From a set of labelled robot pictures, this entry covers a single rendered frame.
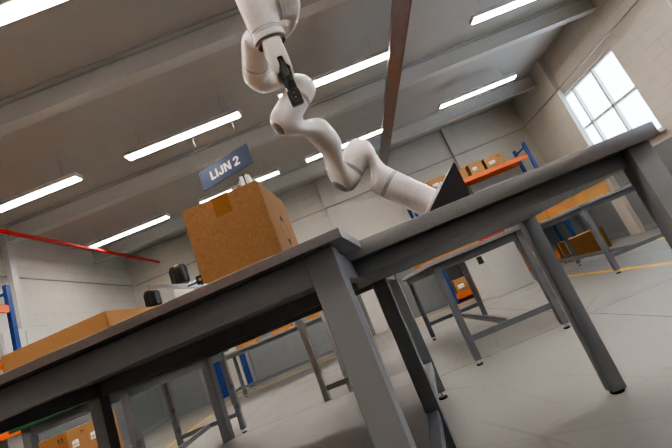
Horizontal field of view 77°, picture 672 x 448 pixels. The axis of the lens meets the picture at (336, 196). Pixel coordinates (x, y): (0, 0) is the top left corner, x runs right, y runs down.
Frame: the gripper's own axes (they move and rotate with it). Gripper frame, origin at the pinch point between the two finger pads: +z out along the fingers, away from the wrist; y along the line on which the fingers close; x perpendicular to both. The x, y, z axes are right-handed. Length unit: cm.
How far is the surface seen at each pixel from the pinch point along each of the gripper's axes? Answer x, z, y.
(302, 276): -14.8, 39.2, 25.0
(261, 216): -21.1, 24.0, -12.7
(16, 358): -77, 32, 13
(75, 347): -62, 34, 19
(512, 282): 240, 253, -534
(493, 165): 395, 93, -764
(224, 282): -29, 34, 25
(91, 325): -59, 32, 16
